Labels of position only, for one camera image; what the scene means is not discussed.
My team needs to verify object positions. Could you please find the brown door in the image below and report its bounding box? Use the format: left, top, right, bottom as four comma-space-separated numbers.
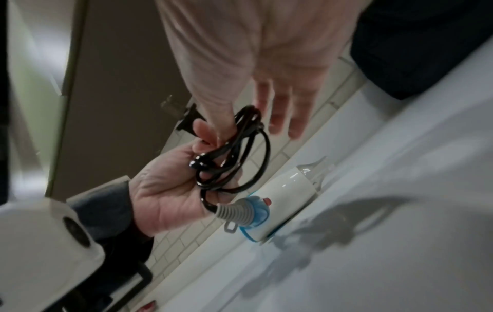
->
45, 0, 201, 202

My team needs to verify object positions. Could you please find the white and blue handheld steamer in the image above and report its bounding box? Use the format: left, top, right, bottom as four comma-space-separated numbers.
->
215, 156, 336, 245

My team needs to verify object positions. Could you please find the person's left forearm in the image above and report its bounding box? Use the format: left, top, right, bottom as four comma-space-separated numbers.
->
66, 182, 156, 269

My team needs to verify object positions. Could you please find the person's left hand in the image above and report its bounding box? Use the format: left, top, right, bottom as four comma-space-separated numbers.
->
127, 118, 248, 237

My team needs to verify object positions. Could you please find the person's right hand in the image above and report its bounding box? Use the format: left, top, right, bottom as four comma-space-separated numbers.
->
155, 0, 375, 141

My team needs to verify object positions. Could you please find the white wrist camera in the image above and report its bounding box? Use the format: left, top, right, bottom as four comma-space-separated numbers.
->
0, 198, 107, 312

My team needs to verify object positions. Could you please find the black power cable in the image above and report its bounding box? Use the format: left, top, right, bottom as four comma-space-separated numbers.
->
188, 105, 272, 214

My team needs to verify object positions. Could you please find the dark blue clothing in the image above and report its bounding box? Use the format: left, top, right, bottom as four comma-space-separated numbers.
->
350, 0, 493, 101

